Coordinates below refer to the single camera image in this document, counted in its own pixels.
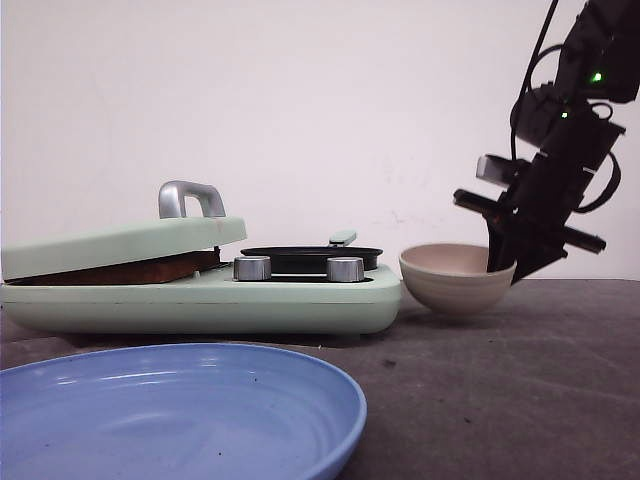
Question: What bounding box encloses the right silver control knob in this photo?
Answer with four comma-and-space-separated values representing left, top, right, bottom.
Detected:
326, 257, 365, 283

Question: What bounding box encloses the blue plastic plate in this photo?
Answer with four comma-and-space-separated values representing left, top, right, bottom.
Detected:
1, 343, 367, 479

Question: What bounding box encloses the left silver control knob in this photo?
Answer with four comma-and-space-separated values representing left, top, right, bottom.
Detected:
233, 255, 272, 282

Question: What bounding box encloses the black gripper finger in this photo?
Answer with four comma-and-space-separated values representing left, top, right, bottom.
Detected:
511, 240, 568, 285
486, 219, 518, 272

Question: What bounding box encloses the breakfast maker hinged lid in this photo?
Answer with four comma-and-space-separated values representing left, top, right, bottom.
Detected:
1, 180, 247, 283

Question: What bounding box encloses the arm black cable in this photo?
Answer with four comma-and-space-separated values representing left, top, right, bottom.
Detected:
508, 0, 622, 214

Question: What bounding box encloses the white bread slice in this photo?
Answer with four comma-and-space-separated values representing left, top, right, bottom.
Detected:
6, 248, 226, 286

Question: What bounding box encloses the black frying pan green handle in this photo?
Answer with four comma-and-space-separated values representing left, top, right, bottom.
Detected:
241, 229, 383, 274

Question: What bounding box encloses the silver control knob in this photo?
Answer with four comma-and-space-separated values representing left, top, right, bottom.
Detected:
326, 257, 365, 283
233, 255, 272, 282

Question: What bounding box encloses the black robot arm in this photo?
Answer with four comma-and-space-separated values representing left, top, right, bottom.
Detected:
454, 1, 639, 282

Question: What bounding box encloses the mint green breakfast maker base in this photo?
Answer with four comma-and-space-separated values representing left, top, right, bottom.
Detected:
1, 265, 402, 335

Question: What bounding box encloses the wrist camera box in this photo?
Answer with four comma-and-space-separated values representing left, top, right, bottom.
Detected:
476, 154, 527, 188

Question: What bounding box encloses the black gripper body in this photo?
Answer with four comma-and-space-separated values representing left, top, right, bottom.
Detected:
454, 150, 608, 253

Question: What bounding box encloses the beige ribbed bowl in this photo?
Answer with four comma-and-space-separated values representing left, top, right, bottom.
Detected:
399, 242, 518, 317

